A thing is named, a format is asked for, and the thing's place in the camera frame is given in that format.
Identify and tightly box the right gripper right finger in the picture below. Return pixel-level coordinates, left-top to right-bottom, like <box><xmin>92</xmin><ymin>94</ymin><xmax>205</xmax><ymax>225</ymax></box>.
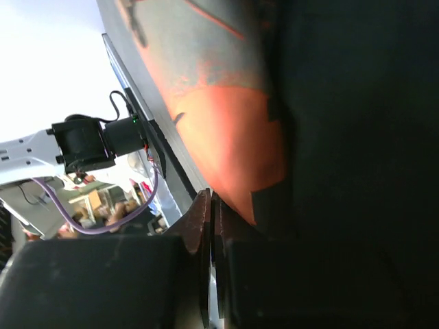
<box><xmin>211</xmin><ymin>195</ymin><xmax>438</xmax><ymax>328</ymax></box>

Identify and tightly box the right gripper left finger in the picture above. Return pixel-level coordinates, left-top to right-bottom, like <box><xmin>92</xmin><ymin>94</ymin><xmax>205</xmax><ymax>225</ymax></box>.
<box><xmin>1</xmin><ymin>190</ymin><xmax>211</xmax><ymax>328</ymax></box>

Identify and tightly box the black t shirt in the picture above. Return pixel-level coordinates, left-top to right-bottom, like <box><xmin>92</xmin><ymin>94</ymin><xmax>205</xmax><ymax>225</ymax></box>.
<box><xmin>97</xmin><ymin>1</ymin><xmax>438</xmax><ymax>244</ymax></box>

